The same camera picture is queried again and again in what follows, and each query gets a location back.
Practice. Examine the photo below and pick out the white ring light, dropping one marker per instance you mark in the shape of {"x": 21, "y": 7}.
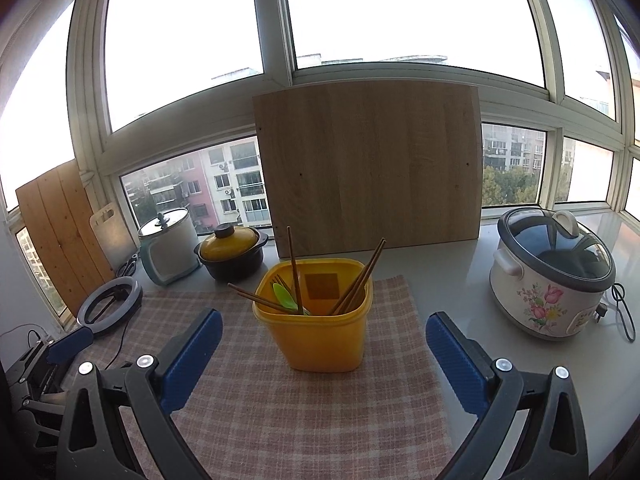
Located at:
{"x": 111, "y": 305}

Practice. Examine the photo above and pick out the white teal electric cooker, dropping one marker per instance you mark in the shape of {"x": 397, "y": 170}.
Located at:
{"x": 167, "y": 244}

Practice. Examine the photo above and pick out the short brown chopstick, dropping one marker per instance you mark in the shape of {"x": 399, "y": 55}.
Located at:
{"x": 295, "y": 280}

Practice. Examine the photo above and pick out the floral white slow cooker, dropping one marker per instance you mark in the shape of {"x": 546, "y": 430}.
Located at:
{"x": 550, "y": 272}

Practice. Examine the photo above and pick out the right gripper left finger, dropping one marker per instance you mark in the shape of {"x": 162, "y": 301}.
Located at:
{"x": 185, "y": 357}

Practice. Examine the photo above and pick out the large wooden board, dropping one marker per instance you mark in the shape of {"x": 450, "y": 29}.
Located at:
{"x": 348, "y": 163}

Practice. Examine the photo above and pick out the green plastic spoon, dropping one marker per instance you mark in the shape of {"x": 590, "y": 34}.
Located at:
{"x": 286, "y": 300}

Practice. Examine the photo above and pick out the yellow plastic utensil holder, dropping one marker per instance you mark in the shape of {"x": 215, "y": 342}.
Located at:
{"x": 322, "y": 341}

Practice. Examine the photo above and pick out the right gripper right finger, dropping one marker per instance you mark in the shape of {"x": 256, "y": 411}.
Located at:
{"x": 466, "y": 366}

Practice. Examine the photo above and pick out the white cutting board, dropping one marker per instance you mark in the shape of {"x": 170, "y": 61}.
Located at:
{"x": 113, "y": 235}

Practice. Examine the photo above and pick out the black pot yellow lid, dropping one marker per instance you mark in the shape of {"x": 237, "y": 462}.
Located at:
{"x": 232, "y": 253}

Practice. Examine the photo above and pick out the slatted wooden board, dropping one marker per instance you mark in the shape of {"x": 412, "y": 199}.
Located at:
{"x": 56, "y": 211}

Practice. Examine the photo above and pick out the pink plaid table cloth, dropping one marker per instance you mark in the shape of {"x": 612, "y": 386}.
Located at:
{"x": 252, "y": 417}

